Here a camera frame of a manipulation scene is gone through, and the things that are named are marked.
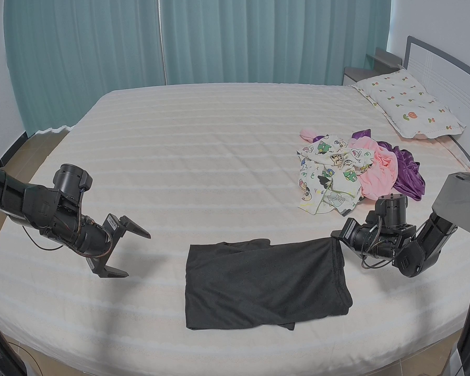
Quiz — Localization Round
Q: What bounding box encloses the grey bedside table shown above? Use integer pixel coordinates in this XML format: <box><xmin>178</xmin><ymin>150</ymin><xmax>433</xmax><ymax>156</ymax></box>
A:
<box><xmin>343</xmin><ymin>47</ymin><xmax>403</xmax><ymax>86</ymax></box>

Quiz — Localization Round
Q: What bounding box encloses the bed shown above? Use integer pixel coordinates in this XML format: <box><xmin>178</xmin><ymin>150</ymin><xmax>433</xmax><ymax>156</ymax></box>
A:
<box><xmin>0</xmin><ymin>36</ymin><xmax>470</xmax><ymax>369</ymax></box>

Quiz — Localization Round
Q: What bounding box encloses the pink garment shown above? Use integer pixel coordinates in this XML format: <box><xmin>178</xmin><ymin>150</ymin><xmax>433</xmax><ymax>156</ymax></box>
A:
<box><xmin>301</xmin><ymin>128</ymin><xmax>400</xmax><ymax>201</ymax></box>

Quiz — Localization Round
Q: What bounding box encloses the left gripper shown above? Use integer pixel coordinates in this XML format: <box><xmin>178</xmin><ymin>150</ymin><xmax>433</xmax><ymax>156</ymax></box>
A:
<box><xmin>75</xmin><ymin>213</ymin><xmax>151</xmax><ymax>279</ymax></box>

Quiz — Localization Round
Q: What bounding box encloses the black T-shirt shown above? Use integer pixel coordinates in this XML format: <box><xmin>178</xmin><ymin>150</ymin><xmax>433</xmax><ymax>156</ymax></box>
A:
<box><xmin>185</xmin><ymin>237</ymin><xmax>354</xmax><ymax>331</ymax></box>

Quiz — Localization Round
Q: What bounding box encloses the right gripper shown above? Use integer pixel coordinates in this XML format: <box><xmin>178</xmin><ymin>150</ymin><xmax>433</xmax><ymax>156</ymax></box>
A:
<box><xmin>331</xmin><ymin>218</ymin><xmax>377</xmax><ymax>255</ymax></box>

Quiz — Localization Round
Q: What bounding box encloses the black cable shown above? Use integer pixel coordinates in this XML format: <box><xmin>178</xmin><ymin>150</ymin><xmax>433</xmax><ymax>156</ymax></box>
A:
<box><xmin>361</xmin><ymin>255</ymin><xmax>394</xmax><ymax>269</ymax></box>
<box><xmin>21</xmin><ymin>226</ymin><xmax>65</xmax><ymax>251</ymax></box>

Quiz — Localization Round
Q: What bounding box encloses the blue-green curtain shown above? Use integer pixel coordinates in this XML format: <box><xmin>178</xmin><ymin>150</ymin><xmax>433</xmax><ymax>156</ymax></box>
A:
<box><xmin>4</xmin><ymin>0</ymin><xmax>167</xmax><ymax>136</ymax></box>
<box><xmin>158</xmin><ymin>0</ymin><xmax>392</xmax><ymax>87</ymax></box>

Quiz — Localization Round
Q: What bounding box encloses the white printed pillow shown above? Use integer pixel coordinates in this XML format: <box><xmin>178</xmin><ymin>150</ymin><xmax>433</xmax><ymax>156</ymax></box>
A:
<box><xmin>350</xmin><ymin>68</ymin><xmax>466</xmax><ymax>140</ymax></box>

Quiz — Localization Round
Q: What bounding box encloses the white printed garment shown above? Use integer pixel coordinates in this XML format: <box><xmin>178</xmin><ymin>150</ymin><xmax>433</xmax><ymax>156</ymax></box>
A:
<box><xmin>296</xmin><ymin>133</ymin><xmax>374</xmax><ymax>216</ymax></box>

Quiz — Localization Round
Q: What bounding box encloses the purple garment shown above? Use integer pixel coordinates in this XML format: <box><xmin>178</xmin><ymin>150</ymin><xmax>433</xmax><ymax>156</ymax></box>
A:
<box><xmin>350</xmin><ymin>129</ymin><xmax>426</xmax><ymax>203</ymax></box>

